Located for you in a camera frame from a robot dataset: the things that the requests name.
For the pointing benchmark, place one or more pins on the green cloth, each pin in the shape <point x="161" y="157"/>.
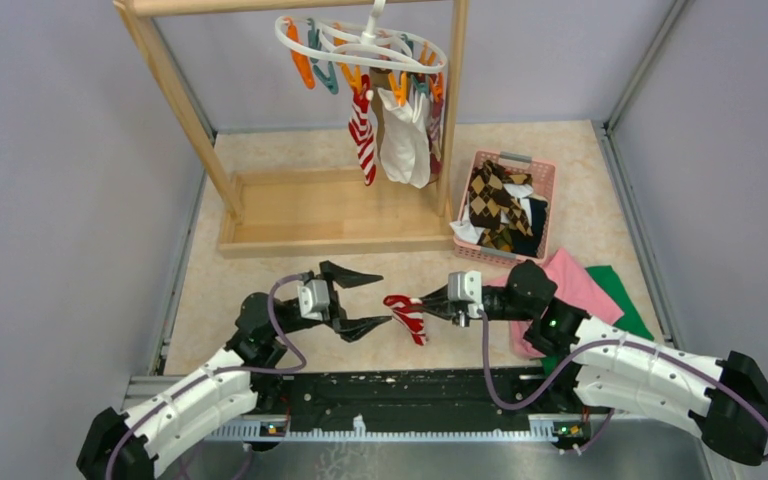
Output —
<point x="632" y="321"/>

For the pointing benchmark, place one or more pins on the wooden drying rack frame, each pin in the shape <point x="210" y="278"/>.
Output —
<point x="305" y="212"/>

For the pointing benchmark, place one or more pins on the white round clip hanger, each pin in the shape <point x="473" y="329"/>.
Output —
<point x="327" y="43"/>

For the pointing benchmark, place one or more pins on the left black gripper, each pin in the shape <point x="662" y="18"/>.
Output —
<point x="349" y="329"/>

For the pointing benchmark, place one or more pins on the tan hanging sock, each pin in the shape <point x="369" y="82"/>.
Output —
<point x="379" y="79"/>

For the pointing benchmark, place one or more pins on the orange clip far left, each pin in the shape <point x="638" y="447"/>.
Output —
<point x="300" y="61"/>

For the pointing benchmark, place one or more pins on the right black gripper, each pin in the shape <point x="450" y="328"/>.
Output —
<point x="437" y="302"/>

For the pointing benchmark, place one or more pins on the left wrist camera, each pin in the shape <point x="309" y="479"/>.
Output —
<point x="314" y="300"/>

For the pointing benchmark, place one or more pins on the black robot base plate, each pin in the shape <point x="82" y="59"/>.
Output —
<point x="407" y="401"/>

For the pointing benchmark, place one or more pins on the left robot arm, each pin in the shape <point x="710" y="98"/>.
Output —
<point x="142" y="441"/>

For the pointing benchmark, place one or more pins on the dark red hanging sock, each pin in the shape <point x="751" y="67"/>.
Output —
<point x="433" y="129"/>

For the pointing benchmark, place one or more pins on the pink cloth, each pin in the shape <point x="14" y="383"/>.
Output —
<point x="588" y="288"/>

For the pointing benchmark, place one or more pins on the white hanging sock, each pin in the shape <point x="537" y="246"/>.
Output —
<point x="405" y="151"/>

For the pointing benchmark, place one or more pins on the brown argyle socks in basket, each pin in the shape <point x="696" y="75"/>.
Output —
<point x="499" y="207"/>

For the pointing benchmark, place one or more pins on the red white striped sock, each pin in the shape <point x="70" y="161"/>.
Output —
<point x="361" y="131"/>

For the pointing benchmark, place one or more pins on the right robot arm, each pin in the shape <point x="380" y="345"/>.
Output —
<point x="722" y="402"/>

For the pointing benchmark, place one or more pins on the orange clip holding sock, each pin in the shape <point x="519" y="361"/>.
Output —
<point x="398" y="84"/>

